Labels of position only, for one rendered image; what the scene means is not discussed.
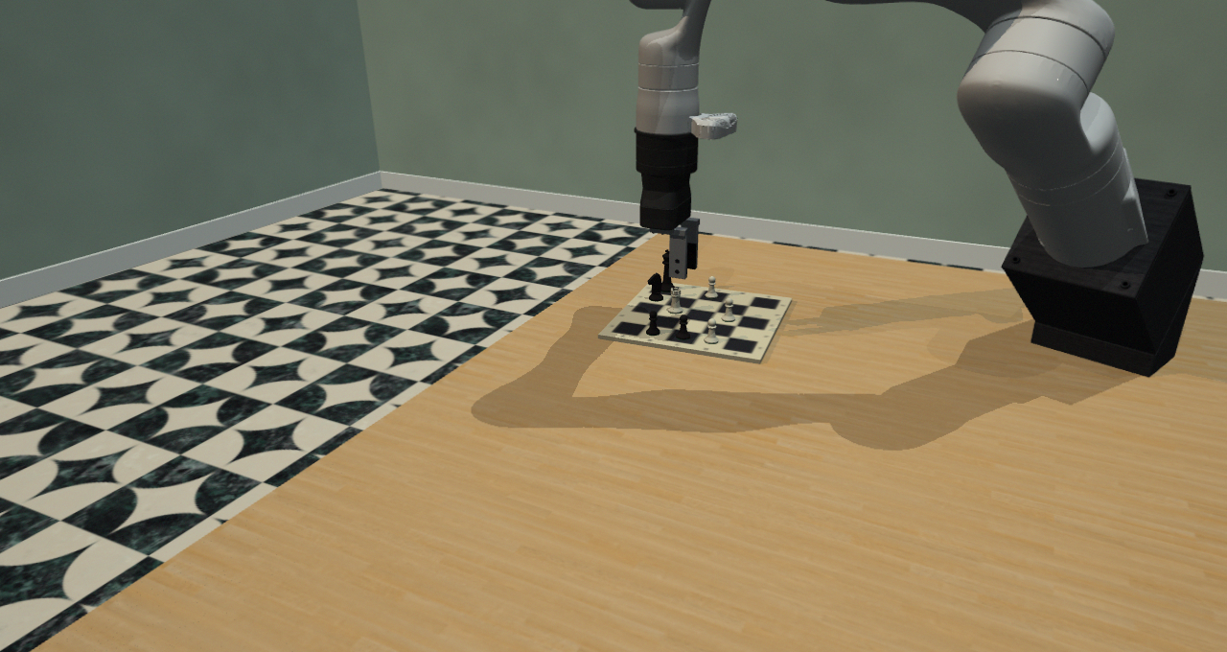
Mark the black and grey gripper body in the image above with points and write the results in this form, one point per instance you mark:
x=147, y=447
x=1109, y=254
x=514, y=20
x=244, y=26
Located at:
x=668, y=128

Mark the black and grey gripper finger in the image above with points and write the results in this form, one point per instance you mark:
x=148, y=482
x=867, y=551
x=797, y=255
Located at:
x=692, y=241
x=677, y=251

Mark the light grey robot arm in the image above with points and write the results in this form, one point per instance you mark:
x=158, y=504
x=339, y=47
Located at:
x=1021, y=97

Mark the black and cream chessboard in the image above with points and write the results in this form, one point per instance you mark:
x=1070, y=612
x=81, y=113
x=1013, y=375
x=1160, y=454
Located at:
x=757, y=318

